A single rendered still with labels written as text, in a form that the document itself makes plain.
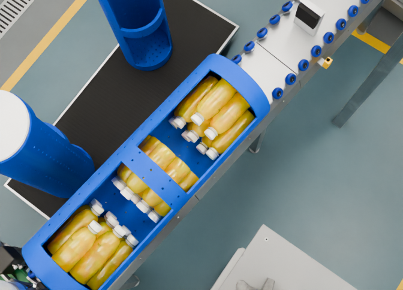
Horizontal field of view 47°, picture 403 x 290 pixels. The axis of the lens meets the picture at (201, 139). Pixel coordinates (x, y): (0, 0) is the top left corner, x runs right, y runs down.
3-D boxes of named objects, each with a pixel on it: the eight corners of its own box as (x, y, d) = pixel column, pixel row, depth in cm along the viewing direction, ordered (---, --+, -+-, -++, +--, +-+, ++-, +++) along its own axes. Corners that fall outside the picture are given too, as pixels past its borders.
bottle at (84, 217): (63, 263, 146) (105, 219, 149) (45, 249, 144) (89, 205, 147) (62, 257, 152) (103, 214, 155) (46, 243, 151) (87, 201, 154)
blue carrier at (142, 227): (270, 122, 171) (273, 90, 144) (99, 309, 157) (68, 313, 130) (211, 76, 179) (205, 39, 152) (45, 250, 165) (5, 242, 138)
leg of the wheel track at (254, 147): (261, 148, 267) (273, 114, 207) (254, 155, 266) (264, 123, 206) (253, 141, 268) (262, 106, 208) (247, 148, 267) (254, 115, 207)
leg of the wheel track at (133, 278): (141, 280, 251) (116, 286, 191) (134, 289, 250) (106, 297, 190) (134, 272, 253) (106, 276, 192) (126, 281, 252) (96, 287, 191)
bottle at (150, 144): (153, 137, 160) (114, 177, 157) (152, 133, 153) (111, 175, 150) (168, 151, 159) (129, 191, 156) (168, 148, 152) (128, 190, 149)
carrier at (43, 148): (98, 192, 249) (91, 141, 257) (35, 156, 165) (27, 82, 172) (45, 203, 249) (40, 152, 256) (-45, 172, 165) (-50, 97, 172)
